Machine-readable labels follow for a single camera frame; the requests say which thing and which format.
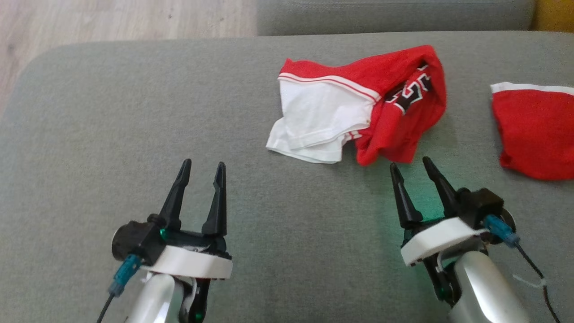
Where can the grey sofa backrest cushion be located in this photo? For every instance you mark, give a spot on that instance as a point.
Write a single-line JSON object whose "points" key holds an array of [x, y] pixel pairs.
{"points": [[394, 15]]}

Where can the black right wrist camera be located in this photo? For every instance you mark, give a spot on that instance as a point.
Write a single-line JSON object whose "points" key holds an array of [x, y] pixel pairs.
{"points": [[482, 206]]}

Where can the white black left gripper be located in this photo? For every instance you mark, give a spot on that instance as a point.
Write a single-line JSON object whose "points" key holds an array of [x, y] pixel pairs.
{"points": [[193, 262]]}

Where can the grey sofa seat cushion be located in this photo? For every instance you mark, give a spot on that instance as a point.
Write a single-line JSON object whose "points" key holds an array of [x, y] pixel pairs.
{"points": [[134, 134]]}

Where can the red shorts with white stripe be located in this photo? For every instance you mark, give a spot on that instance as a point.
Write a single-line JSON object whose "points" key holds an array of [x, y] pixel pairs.
{"points": [[533, 130]]}

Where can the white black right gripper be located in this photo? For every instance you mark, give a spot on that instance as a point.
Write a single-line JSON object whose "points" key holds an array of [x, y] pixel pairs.
{"points": [[437, 240]]}

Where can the yellow object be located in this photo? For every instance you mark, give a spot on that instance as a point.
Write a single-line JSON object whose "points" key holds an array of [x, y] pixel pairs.
{"points": [[556, 13]]}

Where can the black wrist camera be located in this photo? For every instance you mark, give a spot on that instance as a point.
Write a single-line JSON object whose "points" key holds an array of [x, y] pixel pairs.
{"points": [[136, 240], [482, 206]]}

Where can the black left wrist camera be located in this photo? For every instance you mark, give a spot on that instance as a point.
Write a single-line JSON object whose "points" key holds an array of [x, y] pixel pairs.
{"points": [[136, 240]]}

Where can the red basketball jersey white sleeves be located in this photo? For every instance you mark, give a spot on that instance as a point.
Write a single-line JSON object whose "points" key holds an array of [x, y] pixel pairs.
{"points": [[390, 112]]}

